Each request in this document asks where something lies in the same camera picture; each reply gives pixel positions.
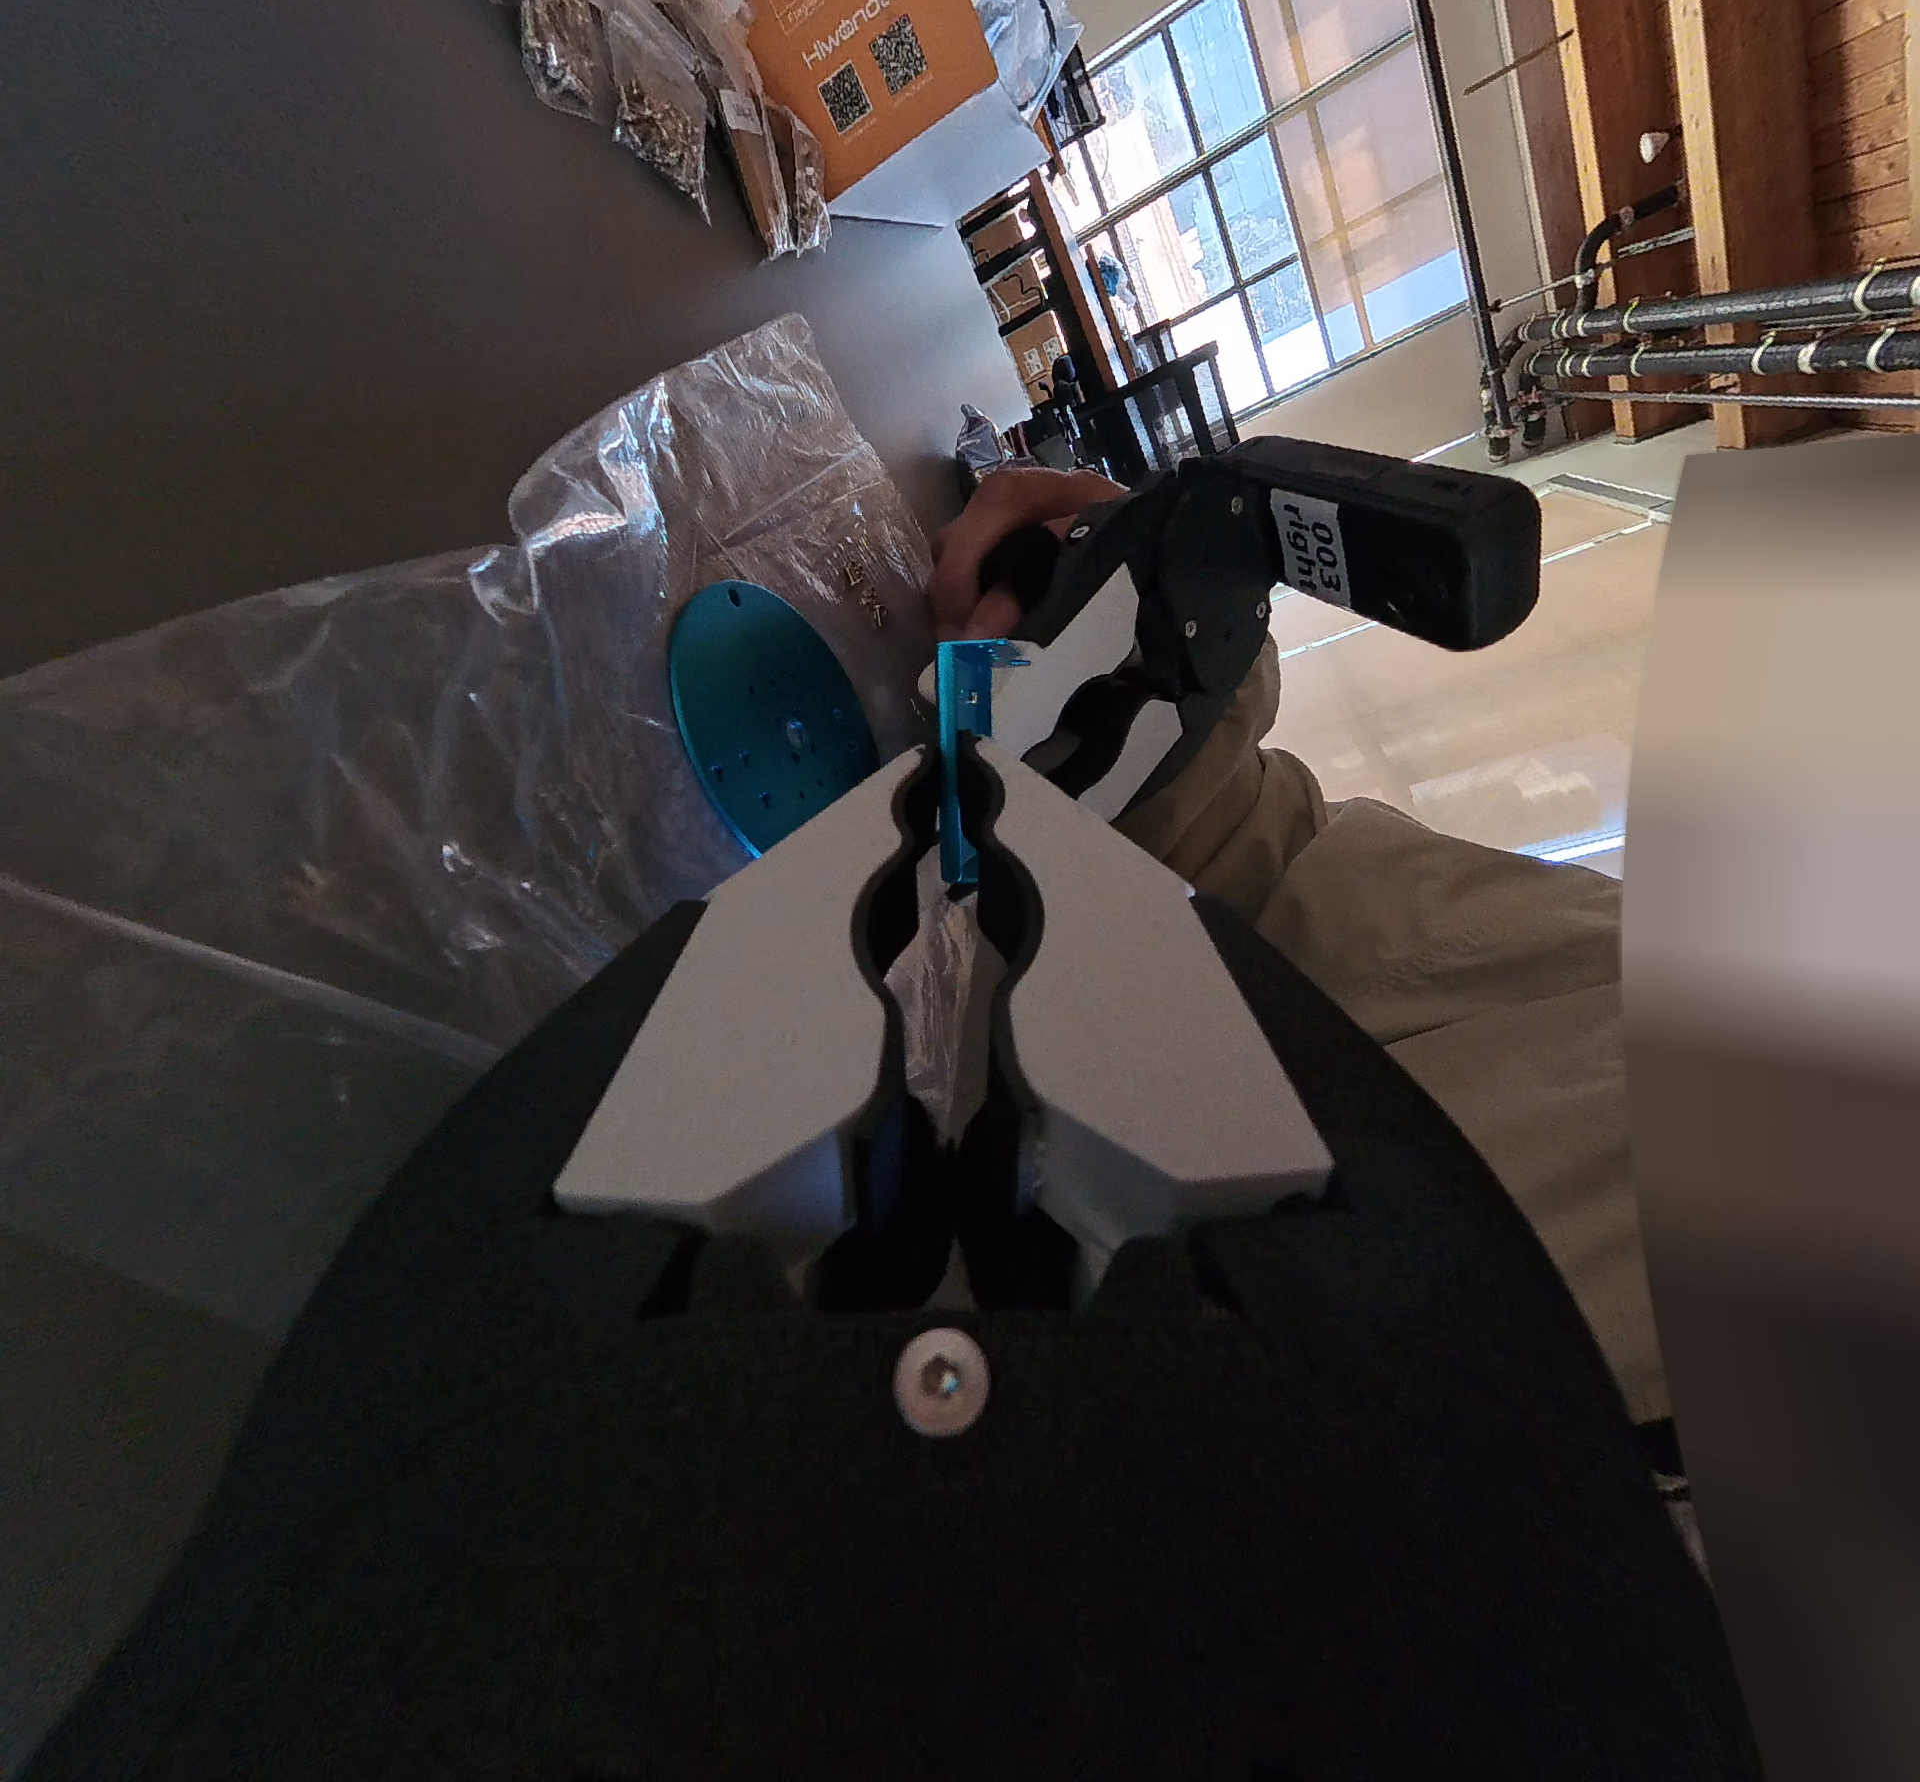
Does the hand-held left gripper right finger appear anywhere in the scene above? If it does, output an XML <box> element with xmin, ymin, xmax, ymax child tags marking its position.
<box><xmin>959</xmin><ymin>739</ymin><xmax>1341</xmax><ymax>1290</ymax></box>

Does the large grid window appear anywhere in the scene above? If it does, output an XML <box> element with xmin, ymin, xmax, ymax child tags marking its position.
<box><xmin>1049</xmin><ymin>0</ymin><xmax>1479</xmax><ymax>402</ymax></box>

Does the pile of clear screw bags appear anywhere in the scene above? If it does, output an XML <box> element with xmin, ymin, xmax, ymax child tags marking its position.
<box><xmin>423</xmin><ymin>0</ymin><xmax>832</xmax><ymax>260</ymax></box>

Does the wooden shelf with boxes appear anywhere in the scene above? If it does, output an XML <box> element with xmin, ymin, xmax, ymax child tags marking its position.
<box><xmin>958</xmin><ymin>169</ymin><xmax>1143</xmax><ymax>411</ymax></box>

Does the metal conduit pole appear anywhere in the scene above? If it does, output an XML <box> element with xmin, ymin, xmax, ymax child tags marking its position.
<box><xmin>1378</xmin><ymin>0</ymin><xmax>1508</xmax><ymax>449</ymax></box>

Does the grey desk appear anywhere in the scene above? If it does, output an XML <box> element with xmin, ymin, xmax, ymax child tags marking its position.
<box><xmin>0</xmin><ymin>0</ymin><xmax>1081</xmax><ymax>1782</ymax></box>

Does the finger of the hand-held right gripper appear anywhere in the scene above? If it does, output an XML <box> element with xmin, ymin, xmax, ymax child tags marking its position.
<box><xmin>999</xmin><ymin>579</ymin><xmax>1153</xmax><ymax>764</ymax></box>
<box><xmin>1080</xmin><ymin>708</ymin><xmax>1192</xmax><ymax>828</ymax></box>

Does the blue round metal plate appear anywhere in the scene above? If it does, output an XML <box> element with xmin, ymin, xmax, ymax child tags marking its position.
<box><xmin>667</xmin><ymin>581</ymin><xmax>880</xmax><ymax>857</ymax></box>

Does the blue U-shaped metal bracket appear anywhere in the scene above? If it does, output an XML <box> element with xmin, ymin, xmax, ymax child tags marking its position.
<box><xmin>932</xmin><ymin>636</ymin><xmax>1035</xmax><ymax>886</ymax></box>

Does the black insulated pipe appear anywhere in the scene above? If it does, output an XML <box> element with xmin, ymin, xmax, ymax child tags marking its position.
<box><xmin>1517</xmin><ymin>258</ymin><xmax>1920</xmax><ymax>348</ymax></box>
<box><xmin>1485</xmin><ymin>326</ymin><xmax>1920</xmax><ymax>391</ymax></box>

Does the crumpled silver foil bag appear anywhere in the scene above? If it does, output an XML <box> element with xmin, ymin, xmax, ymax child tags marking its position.
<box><xmin>946</xmin><ymin>406</ymin><xmax>1035</xmax><ymax>484</ymax></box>

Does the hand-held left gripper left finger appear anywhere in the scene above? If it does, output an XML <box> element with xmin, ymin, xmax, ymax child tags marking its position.
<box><xmin>548</xmin><ymin>746</ymin><xmax>954</xmax><ymax>1286</ymax></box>

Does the person's right hand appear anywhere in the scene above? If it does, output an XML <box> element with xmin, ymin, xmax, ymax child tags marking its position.
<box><xmin>929</xmin><ymin>467</ymin><xmax>1131</xmax><ymax>631</ymax></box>

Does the curved black pipe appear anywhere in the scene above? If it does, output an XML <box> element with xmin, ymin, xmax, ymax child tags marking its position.
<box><xmin>1574</xmin><ymin>183</ymin><xmax>1689</xmax><ymax>315</ymax></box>

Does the large clear plastic bag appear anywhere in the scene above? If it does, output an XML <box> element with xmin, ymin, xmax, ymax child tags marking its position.
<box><xmin>0</xmin><ymin>565</ymin><xmax>705</xmax><ymax>1305</ymax></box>

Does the black mesh cart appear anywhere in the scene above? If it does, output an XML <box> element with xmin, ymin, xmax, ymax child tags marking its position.
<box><xmin>1072</xmin><ymin>342</ymin><xmax>1240</xmax><ymax>479</ymax></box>

